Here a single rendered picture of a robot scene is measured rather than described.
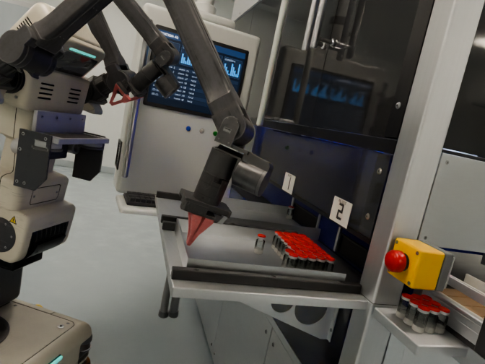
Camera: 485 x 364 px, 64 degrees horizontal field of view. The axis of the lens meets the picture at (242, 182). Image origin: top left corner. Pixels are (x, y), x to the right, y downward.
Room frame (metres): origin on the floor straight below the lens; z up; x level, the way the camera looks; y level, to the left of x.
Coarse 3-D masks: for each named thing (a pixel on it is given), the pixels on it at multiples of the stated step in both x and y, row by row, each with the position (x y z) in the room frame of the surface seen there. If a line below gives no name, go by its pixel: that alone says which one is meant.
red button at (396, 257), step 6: (390, 252) 0.67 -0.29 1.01; (396, 252) 0.67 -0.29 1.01; (402, 252) 0.67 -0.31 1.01; (390, 258) 0.67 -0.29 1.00; (396, 258) 0.66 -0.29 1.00; (402, 258) 0.66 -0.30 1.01; (390, 264) 0.66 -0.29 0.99; (396, 264) 0.66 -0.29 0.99; (402, 264) 0.65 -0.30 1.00; (390, 270) 0.66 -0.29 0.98; (396, 270) 0.66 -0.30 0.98; (402, 270) 0.66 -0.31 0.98
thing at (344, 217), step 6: (336, 198) 0.95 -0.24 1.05; (336, 204) 0.94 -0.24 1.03; (348, 204) 0.89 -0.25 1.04; (336, 210) 0.94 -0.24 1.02; (348, 210) 0.89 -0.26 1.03; (330, 216) 0.96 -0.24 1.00; (342, 216) 0.91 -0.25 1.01; (348, 216) 0.88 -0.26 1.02; (336, 222) 0.92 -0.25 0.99; (342, 222) 0.90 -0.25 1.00
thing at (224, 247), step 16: (176, 224) 0.92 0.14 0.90; (208, 240) 0.91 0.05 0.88; (224, 240) 0.94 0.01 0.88; (240, 240) 0.97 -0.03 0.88; (272, 240) 1.01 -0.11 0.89; (192, 256) 0.79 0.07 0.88; (208, 256) 0.81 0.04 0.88; (224, 256) 0.83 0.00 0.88; (240, 256) 0.85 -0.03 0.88; (256, 256) 0.87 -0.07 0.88; (272, 256) 0.89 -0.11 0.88; (256, 272) 0.73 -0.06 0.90; (272, 272) 0.74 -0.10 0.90; (288, 272) 0.75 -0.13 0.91; (304, 272) 0.76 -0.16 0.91; (320, 272) 0.77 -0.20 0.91; (336, 272) 0.78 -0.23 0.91
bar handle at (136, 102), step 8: (144, 40) 1.47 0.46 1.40; (144, 48) 1.47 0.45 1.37; (144, 56) 1.47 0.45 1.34; (144, 64) 1.47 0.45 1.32; (136, 104) 1.47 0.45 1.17; (136, 112) 1.47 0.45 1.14; (136, 120) 1.48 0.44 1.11; (128, 136) 1.47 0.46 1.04; (128, 144) 1.47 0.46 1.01; (128, 152) 1.47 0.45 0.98; (128, 160) 1.47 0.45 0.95; (128, 168) 1.48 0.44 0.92
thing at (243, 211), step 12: (228, 204) 1.32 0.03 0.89; (240, 204) 1.33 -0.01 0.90; (252, 204) 1.35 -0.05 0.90; (264, 204) 1.36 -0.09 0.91; (216, 216) 1.05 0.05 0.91; (240, 216) 1.23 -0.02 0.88; (252, 216) 1.26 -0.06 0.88; (264, 216) 1.30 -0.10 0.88; (276, 216) 1.34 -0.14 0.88; (276, 228) 1.10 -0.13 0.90; (288, 228) 1.11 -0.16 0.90; (300, 228) 1.12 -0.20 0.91; (312, 228) 1.14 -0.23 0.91
